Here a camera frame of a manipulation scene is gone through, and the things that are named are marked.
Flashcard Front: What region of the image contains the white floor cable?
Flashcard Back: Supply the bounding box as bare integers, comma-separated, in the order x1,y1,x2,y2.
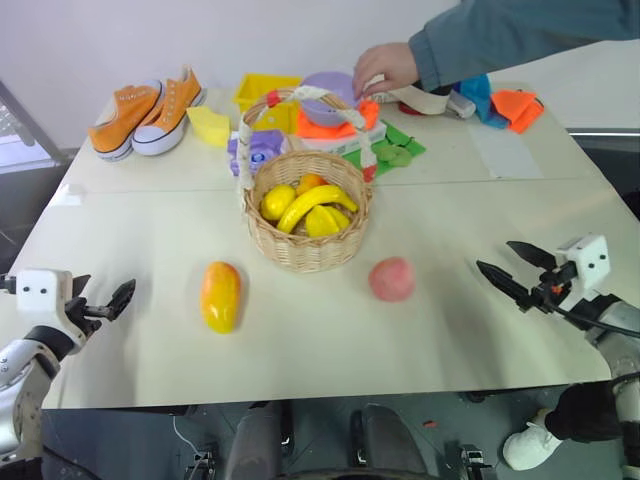
171,413,212,462

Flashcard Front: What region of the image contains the green cloth mat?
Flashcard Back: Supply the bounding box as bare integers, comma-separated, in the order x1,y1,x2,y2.
341,121,428,179

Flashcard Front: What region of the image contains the black metal floor bracket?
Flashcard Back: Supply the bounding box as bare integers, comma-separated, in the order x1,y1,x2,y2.
185,451,217,480
457,443,495,480

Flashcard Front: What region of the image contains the blue cloth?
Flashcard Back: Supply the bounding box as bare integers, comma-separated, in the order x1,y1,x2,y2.
459,73,512,131

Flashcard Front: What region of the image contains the yellow sponge block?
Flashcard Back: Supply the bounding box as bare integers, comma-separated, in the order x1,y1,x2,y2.
185,104,233,149

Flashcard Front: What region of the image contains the white side table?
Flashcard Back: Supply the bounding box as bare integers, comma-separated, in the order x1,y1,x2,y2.
486,38,640,134

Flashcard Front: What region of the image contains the green toy vegetable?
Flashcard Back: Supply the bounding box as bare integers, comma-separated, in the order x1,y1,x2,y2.
374,141,417,169

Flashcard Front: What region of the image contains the yellow toy lemon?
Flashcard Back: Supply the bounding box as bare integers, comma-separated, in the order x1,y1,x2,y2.
260,184,299,222

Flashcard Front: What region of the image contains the white roll object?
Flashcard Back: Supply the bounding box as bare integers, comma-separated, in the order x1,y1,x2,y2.
445,91,477,121

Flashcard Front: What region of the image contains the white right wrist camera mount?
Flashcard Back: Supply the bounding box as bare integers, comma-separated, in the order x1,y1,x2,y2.
556,233,612,307

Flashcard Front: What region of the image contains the white sneaker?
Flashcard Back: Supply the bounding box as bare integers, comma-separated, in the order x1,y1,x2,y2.
501,408,564,473

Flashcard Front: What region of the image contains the orange canvas sneaker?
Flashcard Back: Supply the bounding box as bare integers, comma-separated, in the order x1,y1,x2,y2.
131,64,208,158
87,79,166,163

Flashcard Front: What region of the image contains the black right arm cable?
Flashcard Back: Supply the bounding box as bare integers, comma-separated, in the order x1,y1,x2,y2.
548,298,640,339

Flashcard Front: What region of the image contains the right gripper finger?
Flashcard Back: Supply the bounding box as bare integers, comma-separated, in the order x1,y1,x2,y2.
505,240,557,272
475,259,532,314

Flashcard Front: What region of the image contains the orange yellow toy mango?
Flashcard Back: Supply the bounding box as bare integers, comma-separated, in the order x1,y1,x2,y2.
199,260,243,336

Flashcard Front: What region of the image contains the pink toy peach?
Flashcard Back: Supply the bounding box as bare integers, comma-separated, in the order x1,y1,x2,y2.
368,255,417,303

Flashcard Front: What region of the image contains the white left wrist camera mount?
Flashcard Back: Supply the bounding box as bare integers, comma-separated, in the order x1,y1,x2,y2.
14,268,77,352

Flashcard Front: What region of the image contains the yellow toy banana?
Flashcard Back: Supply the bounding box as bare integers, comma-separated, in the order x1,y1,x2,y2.
276,184,361,235

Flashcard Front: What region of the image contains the wicker basket with handle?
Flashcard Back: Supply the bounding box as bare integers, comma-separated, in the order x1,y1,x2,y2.
238,85,377,274

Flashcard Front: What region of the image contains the folded orange cloth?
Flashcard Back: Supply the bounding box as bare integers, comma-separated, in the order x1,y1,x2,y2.
489,88,547,136

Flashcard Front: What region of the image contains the white cardboard box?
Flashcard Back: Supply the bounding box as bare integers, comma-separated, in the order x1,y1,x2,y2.
294,119,389,159

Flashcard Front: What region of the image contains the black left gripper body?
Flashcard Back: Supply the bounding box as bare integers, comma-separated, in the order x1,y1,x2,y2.
62,295,108,342

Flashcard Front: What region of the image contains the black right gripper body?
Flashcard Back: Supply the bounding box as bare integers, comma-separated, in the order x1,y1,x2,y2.
527,261,578,313

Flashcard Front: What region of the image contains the grey metal window frame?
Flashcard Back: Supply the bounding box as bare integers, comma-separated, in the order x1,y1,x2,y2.
0,78,72,169

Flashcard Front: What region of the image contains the orange toy fruit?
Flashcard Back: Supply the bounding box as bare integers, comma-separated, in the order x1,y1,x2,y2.
295,172,329,197

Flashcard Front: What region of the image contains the purple toy camera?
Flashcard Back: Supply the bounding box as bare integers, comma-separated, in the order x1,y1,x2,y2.
227,128,294,178

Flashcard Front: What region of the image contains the yellow plastic box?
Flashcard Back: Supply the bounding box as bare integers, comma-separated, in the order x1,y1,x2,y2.
232,72,305,136

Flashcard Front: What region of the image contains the orange cloth under bowl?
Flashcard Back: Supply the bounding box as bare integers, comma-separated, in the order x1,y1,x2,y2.
294,98,382,141

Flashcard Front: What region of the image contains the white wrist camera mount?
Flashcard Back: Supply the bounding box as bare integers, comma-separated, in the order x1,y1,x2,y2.
14,268,77,352
556,233,612,307

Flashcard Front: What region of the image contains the person's black trouser leg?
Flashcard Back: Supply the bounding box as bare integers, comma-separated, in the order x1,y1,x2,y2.
544,381,625,444

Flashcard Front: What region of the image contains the person's bare hand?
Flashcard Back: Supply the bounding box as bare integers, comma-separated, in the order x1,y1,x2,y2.
350,41,422,102

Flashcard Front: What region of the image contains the dark rounded shape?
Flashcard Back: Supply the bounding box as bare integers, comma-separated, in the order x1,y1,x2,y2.
223,401,294,480
349,404,432,480

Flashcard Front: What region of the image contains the beige fabric strap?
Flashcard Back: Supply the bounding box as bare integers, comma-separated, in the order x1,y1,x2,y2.
361,74,449,117

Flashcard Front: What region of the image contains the purple plastic bowl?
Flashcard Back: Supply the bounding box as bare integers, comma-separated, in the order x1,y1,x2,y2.
299,70,364,128

